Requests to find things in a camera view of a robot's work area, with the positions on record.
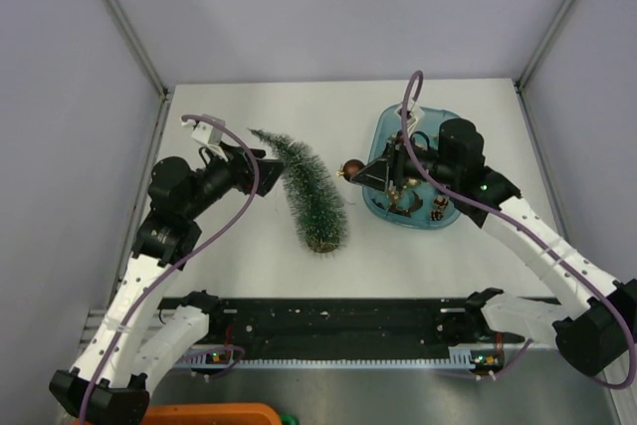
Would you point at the aluminium frame post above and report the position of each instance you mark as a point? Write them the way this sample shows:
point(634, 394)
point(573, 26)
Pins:
point(545, 44)
point(129, 35)

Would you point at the pine cone ornament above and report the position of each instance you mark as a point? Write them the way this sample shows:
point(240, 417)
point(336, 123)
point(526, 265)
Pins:
point(441, 202)

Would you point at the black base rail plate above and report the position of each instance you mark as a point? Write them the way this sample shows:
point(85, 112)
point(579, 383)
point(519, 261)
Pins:
point(444, 321)

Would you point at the orange plastic bin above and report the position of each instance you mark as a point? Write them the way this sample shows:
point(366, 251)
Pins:
point(212, 413)

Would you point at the left aluminium frame post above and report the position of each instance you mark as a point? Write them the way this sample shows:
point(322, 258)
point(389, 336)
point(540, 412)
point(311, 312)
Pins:
point(129, 35)

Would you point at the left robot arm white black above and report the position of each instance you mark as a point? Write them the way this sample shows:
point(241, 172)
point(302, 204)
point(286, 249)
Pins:
point(112, 381)

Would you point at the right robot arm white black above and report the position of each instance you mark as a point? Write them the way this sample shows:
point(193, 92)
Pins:
point(594, 321)

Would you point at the green object at bottom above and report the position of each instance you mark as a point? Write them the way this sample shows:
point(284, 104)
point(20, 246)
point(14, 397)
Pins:
point(288, 419)

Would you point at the teal plastic tray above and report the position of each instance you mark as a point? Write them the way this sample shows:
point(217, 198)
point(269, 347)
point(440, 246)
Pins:
point(427, 218)

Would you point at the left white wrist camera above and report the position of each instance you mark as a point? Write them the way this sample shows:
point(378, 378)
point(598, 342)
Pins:
point(206, 132)

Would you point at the dark red ball ornament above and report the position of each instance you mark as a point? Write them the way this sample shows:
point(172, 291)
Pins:
point(350, 169)

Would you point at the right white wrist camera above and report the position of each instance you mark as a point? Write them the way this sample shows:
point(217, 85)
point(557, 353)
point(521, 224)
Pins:
point(414, 116)

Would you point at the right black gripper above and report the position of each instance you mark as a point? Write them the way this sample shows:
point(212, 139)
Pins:
point(375, 174)

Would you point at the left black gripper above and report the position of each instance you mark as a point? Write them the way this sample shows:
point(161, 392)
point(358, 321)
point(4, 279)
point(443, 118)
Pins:
point(239, 166)

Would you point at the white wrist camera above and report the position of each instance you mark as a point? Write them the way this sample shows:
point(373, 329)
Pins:
point(206, 132)
point(414, 116)

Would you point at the small green christmas tree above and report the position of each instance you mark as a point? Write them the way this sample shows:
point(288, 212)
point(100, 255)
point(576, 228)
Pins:
point(315, 204)

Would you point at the right aluminium frame post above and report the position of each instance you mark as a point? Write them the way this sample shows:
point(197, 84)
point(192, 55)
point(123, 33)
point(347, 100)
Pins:
point(545, 44)

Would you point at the white cable duct strip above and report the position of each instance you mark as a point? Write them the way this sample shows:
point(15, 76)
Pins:
point(457, 359)

